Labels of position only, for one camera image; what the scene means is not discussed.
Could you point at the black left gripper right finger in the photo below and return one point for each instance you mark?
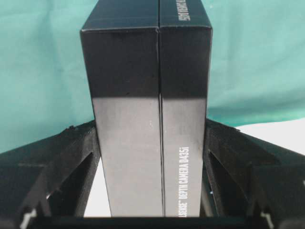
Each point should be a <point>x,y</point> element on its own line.
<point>242,172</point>

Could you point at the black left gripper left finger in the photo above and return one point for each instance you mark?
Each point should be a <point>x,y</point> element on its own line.
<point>55,173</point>

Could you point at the black RealSense camera box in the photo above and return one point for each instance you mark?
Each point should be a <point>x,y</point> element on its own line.
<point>147,63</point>

